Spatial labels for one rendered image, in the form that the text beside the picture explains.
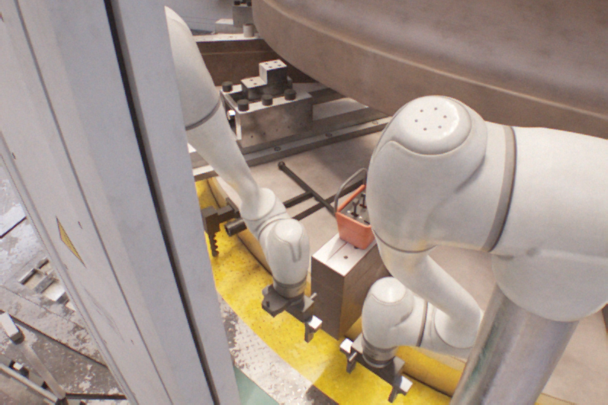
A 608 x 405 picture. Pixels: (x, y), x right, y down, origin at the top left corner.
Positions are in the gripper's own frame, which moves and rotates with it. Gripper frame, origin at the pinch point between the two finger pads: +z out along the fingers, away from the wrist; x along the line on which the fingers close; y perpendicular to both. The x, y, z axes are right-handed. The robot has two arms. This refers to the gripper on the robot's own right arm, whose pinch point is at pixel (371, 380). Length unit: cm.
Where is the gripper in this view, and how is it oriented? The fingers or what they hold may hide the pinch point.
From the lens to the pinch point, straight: 122.5
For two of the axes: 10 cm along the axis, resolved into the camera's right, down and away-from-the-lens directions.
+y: -6.5, 4.5, -6.1
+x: 7.6, 3.9, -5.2
